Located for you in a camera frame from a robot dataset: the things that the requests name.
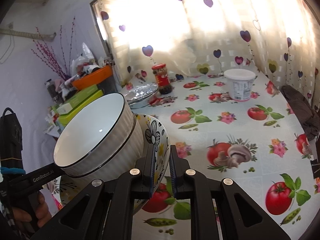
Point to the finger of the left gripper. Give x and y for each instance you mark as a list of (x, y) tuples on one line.
[(43, 175)]

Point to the orange box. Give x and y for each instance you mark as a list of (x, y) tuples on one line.
[(94, 78)]

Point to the white plastic tub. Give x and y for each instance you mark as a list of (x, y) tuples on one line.
[(239, 83)]

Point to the floral yellow patterned plate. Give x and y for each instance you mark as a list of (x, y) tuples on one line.
[(156, 141)]

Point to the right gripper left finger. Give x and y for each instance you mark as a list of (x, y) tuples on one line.
[(104, 209)]

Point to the heart pattern curtain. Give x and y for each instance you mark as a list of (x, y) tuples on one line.
[(207, 37)]

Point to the stacked foil trays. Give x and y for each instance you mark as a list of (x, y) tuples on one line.
[(140, 96)]

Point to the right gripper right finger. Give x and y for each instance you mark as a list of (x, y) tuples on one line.
[(219, 209)]

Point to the purple dried flower branches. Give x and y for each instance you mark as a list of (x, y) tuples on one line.
[(47, 54)]

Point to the red label sauce jar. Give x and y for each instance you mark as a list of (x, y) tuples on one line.
[(162, 79)]

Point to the dark glass jar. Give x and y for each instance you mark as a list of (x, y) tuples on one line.
[(50, 85)]

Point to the lime green box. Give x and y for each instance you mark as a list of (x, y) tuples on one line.
[(66, 118)]

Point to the white ribbed bowl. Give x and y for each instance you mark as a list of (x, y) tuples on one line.
[(123, 160), (94, 135)]

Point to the light green box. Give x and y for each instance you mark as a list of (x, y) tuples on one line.
[(76, 99)]

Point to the dark dotted cloth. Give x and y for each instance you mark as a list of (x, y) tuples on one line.
[(307, 117)]

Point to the person left hand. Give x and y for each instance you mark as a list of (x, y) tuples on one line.
[(42, 213)]

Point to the vegetable print tablecloth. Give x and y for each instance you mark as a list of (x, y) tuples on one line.
[(258, 143)]

